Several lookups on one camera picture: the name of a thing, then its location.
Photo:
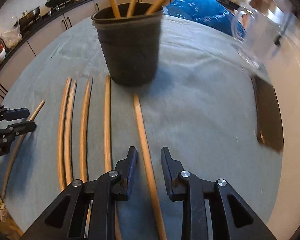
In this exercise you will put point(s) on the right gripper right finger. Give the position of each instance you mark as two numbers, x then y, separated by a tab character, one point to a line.
231	216

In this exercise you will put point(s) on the light blue table towel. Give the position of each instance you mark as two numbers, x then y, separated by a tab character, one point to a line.
201	105

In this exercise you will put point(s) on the black smartphone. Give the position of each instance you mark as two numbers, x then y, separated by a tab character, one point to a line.
269	121

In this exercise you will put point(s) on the black perforated utensil holder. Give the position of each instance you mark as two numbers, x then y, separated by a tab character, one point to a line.
130	45

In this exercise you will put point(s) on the blue plastic bag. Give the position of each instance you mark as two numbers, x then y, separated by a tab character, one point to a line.
206	12

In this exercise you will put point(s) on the white bowl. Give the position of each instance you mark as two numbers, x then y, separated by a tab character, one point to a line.
2	55

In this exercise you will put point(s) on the steel cooking pot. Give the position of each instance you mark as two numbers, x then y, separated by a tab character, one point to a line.
29	17

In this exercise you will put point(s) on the lower kitchen cabinets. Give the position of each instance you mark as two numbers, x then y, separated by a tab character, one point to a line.
40	35

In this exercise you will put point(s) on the clear plastic bag on counter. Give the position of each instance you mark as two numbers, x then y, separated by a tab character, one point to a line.
12	37

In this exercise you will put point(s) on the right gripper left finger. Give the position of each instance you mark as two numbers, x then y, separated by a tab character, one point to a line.
87	210

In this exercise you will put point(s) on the clear glass mug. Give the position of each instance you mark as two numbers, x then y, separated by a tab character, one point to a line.
258	32

